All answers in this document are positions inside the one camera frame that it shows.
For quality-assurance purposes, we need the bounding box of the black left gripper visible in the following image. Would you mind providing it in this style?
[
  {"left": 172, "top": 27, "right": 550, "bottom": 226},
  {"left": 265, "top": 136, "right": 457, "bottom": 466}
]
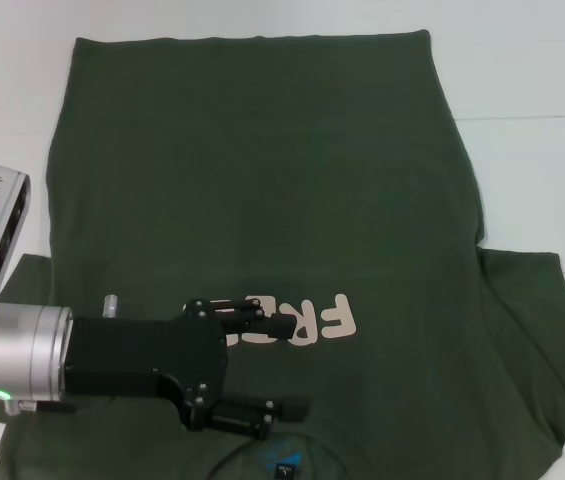
[{"left": 63, "top": 297, "right": 311, "bottom": 442}]

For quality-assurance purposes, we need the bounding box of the dark green FREE t-shirt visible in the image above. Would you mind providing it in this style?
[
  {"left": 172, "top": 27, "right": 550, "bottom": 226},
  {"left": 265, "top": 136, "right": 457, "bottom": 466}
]
[{"left": 0, "top": 29, "right": 565, "bottom": 480}]

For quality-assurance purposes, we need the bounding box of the left gripper cable with plug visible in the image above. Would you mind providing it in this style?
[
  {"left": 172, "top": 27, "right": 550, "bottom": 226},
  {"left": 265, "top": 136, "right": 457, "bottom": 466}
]
[{"left": 3, "top": 398, "right": 77, "bottom": 417}]

